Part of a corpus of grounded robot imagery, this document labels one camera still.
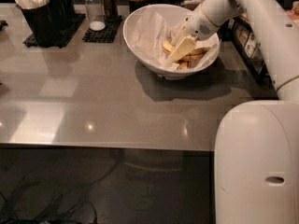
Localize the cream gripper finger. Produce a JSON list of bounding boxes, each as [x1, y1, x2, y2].
[[170, 25, 188, 47], [168, 35, 196, 62]]

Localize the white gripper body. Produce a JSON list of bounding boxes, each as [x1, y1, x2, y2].
[[185, 5, 220, 40]]

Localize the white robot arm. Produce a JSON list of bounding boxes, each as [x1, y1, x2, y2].
[[185, 0, 299, 224]]

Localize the white tilted bowl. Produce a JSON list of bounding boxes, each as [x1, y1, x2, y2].
[[122, 4, 221, 81]]

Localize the white paper bowl liner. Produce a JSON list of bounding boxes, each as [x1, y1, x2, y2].
[[128, 8, 221, 73]]

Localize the black condiment packet rack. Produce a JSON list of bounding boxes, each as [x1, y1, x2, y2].
[[229, 14, 272, 85]]

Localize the right black rubber mat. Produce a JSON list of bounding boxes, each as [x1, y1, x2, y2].
[[82, 17, 122, 43]]

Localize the black rubber mat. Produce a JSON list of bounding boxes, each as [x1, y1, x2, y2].
[[23, 14, 85, 48], [82, 17, 122, 43]]

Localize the glass pepper shaker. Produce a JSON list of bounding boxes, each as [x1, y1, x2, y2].
[[102, 0, 119, 21]]

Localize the glass salt shaker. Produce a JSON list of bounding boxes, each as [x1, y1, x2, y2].
[[84, 0, 106, 32]]

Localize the rear black cutlery holder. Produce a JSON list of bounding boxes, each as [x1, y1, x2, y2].
[[49, 0, 75, 30]]

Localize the black cutlery holder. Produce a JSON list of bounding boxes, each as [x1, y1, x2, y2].
[[18, 5, 57, 47], [49, 0, 75, 30]]

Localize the front black cutlery holder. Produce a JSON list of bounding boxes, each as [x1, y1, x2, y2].
[[18, 5, 57, 47]]

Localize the left black rubber mat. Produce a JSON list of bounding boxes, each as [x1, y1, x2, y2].
[[23, 14, 85, 48]]

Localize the black cables on floor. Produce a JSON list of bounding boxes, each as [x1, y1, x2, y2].
[[0, 149, 125, 224]]

